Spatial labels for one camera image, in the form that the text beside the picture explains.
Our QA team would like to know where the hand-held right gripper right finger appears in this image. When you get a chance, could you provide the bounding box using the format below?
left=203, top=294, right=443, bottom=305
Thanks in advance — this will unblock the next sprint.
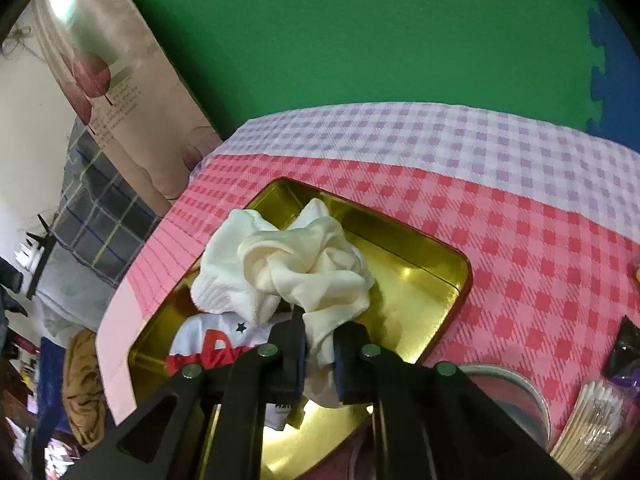
left=332, top=322, right=576, bottom=480

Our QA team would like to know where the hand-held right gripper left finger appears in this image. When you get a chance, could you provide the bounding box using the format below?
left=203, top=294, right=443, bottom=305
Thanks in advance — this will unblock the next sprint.
left=62, top=307, right=308, bottom=480

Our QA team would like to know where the cream cloth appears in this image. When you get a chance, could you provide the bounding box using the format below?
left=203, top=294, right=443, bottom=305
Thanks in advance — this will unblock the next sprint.
left=237, top=199, right=376, bottom=408

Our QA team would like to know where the white red printed garment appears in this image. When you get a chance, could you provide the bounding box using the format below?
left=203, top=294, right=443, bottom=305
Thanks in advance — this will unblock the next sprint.
left=167, top=310, right=301, bottom=431

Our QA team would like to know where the round metal tin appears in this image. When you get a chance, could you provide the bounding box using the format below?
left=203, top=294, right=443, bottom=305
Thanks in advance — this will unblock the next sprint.
left=452, top=362, right=551, bottom=453

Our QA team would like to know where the brown cloth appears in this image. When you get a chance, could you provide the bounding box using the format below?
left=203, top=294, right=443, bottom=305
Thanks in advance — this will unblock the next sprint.
left=64, top=330, right=108, bottom=451

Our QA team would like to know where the pink purple checked tablecloth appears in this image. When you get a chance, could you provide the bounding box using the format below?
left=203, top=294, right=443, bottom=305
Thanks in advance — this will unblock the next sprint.
left=95, top=102, right=640, bottom=456

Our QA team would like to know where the grey plaid blanket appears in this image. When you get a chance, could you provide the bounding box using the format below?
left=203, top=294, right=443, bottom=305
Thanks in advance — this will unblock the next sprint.
left=55, top=117, right=163, bottom=288

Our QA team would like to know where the pack of cotton swabs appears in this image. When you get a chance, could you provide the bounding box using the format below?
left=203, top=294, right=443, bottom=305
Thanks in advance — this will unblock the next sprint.
left=550, top=379, right=631, bottom=480

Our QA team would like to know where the black purple packet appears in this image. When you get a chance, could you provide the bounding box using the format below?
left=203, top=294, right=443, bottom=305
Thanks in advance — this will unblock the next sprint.
left=606, top=316, right=640, bottom=393

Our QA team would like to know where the beige printed curtain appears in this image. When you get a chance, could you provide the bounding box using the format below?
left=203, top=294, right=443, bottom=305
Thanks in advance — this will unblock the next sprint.
left=30, top=0, right=223, bottom=216

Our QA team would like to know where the green foam mat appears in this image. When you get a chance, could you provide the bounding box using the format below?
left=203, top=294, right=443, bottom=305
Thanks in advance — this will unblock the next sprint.
left=110, top=0, right=608, bottom=136

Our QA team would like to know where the blue foam mat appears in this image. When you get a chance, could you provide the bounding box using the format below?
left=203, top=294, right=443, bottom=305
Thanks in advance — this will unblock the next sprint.
left=577, top=0, right=640, bottom=143

